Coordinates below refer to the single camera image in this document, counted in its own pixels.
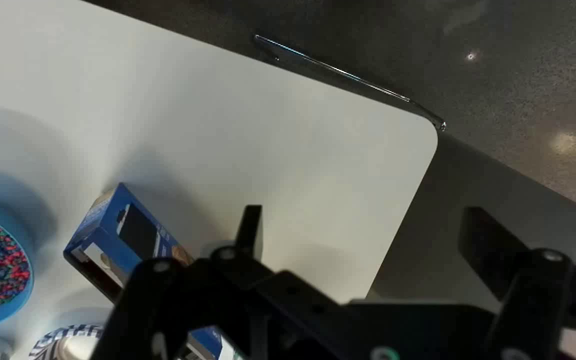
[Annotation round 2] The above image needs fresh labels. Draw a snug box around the blue snack box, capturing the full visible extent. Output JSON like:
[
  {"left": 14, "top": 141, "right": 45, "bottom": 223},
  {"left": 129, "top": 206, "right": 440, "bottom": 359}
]
[{"left": 63, "top": 182, "right": 236, "bottom": 360}]

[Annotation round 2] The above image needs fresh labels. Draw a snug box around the patterned paper cup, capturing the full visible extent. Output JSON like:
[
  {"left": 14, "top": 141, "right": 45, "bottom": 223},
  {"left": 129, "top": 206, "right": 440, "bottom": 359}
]
[{"left": 28, "top": 322, "right": 105, "bottom": 360}]

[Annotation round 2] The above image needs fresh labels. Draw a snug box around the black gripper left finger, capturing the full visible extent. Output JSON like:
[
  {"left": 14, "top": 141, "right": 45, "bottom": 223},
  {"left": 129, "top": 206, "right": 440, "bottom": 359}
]
[{"left": 91, "top": 205, "right": 342, "bottom": 360}]

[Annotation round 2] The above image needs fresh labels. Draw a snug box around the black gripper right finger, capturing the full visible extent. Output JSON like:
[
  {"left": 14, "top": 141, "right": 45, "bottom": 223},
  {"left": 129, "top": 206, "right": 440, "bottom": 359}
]
[{"left": 458, "top": 209, "right": 576, "bottom": 360}]

